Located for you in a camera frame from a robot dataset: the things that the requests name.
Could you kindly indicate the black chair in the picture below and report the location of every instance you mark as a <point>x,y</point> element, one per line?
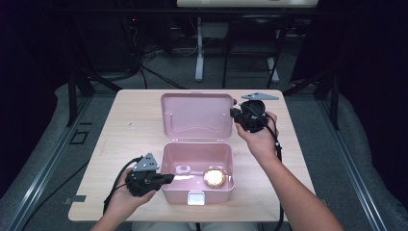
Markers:
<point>226,57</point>

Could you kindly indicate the aluminium floor rail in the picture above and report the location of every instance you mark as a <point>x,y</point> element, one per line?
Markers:
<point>352,173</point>
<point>41,176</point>

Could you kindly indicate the round orange snack packet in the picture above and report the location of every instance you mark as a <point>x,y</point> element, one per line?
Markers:
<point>215,177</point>

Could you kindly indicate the grey tape strip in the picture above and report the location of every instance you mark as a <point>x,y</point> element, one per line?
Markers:
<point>75,199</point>

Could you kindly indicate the white desk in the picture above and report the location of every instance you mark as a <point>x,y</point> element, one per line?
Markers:
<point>199,64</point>

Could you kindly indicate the person's left hand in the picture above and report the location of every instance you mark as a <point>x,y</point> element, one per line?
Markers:
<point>123,202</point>

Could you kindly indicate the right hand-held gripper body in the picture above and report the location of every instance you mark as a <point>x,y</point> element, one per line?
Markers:
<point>253,117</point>

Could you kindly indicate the pink storage box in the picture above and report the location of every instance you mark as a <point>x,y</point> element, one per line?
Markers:
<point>195,118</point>

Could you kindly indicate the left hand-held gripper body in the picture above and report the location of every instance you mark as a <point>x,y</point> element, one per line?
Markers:
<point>141,183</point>

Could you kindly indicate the black metal stand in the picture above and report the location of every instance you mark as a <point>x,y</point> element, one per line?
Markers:
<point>335,102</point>
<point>72,96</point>

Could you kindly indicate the person's right hand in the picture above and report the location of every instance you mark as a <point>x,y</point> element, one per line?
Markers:
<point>261,144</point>

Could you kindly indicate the dark equipment with red light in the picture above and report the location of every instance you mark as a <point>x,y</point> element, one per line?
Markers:
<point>106,41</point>

